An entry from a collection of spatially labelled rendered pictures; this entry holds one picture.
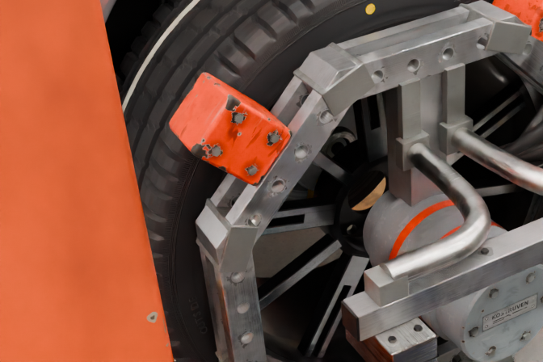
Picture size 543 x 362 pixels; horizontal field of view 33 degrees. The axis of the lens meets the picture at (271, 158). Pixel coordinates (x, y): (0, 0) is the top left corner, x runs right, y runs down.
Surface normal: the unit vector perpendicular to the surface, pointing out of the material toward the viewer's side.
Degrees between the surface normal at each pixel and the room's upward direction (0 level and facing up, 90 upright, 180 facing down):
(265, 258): 0
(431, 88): 90
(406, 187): 90
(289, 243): 0
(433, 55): 90
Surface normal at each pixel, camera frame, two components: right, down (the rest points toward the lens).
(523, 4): -0.79, -0.24
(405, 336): -0.10, -0.85
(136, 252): 0.44, 0.43
